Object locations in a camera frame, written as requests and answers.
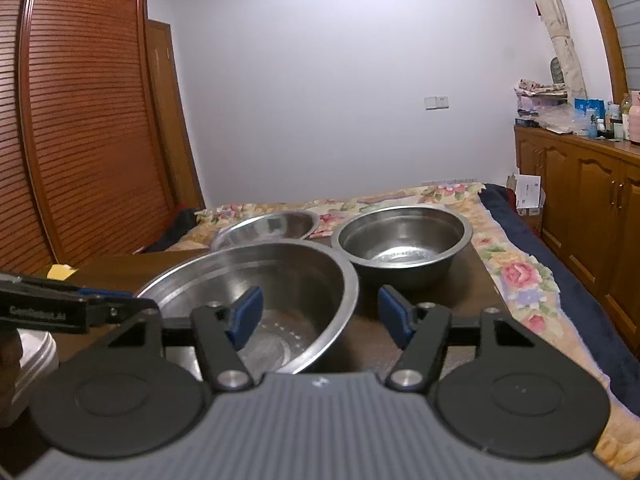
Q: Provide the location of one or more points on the white cardboard box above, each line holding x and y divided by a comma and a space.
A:
529, 194

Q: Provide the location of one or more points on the small shallow steel bowl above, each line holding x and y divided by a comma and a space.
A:
275, 225

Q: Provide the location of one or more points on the grey window blind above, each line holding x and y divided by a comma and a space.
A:
630, 10

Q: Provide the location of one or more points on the yellow cloth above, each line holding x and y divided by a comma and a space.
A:
62, 271

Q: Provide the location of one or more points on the white wall switch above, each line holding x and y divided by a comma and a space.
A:
436, 102

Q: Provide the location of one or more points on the large white floral plate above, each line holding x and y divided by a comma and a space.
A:
32, 385

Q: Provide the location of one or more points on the small grey fan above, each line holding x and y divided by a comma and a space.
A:
555, 70

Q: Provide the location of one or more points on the wooden louvered wardrobe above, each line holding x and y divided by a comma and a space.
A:
85, 125

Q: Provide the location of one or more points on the small blue carton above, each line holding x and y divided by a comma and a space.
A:
592, 125

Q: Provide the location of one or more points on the brown wooden door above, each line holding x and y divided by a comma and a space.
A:
172, 125

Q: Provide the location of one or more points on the clear glass bottle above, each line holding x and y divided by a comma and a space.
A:
626, 110

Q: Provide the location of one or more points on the wooden sideboard cabinet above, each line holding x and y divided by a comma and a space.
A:
585, 200

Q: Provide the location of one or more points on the blue white box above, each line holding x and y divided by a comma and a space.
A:
589, 106

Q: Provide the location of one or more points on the pink thermos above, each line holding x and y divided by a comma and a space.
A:
635, 117

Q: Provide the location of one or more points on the wooden window frame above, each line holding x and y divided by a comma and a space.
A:
607, 25

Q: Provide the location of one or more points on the medium deep steel bowl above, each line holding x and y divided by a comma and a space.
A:
400, 240

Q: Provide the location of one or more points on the floral blanket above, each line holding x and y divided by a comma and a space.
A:
520, 280

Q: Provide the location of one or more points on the dark blue blanket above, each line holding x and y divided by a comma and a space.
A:
555, 275

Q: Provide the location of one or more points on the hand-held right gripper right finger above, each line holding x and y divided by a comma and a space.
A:
395, 316

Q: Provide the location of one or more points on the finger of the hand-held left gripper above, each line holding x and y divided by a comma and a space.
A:
100, 292
125, 309

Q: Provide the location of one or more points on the beige patterned curtain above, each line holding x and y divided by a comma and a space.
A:
562, 25

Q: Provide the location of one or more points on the clear plastic bag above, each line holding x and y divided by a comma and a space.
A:
560, 121

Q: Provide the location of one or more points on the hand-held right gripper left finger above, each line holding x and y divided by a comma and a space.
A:
244, 316

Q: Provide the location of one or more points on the large steel bowl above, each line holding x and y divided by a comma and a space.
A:
290, 285

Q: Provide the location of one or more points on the dark clothes pile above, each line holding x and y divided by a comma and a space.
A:
175, 230

